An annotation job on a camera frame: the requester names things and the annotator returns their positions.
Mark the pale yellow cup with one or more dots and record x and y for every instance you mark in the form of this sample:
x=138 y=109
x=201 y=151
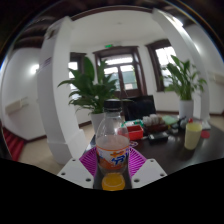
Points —
x=192 y=136

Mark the small red ball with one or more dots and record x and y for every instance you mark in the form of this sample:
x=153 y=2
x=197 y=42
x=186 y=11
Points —
x=190 y=120

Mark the white wall unit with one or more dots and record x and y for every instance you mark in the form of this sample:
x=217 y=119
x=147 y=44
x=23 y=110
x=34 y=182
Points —
x=218 y=78
x=16 y=106

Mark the leafy plant in white pot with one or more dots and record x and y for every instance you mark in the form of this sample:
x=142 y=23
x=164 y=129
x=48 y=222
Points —
x=96 y=121
x=186 y=108

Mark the red plastic box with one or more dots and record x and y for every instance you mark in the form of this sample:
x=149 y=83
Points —
x=135 y=132

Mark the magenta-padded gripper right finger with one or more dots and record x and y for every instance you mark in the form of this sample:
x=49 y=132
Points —
x=148 y=171

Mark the green exit sign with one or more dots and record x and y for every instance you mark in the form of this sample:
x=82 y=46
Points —
x=108 y=45

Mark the green and white box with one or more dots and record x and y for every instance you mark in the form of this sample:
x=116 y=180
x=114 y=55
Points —
x=132 y=123

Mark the green cloth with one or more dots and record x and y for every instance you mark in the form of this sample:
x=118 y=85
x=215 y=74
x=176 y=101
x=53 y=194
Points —
x=170 y=120

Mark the dark wooden double door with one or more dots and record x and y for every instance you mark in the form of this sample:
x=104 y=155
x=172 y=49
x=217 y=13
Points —
x=128 y=78

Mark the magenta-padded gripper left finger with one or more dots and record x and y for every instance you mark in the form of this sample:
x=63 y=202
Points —
x=75 y=173

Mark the red carpeted staircase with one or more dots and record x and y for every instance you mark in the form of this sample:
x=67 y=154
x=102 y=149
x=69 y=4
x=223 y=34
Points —
x=14 y=145

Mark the dark wood framed window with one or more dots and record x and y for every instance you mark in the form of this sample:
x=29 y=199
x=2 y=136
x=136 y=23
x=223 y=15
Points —
x=165 y=55
x=74 y=65

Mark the clear bottle with orange drink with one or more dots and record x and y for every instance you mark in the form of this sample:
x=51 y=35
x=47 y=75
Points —
x=113 y=143

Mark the flat black device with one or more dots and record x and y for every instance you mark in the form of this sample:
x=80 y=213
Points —
x=158 y=137

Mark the black chair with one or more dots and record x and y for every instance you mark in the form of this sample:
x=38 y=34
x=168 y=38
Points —
x=140 y=107

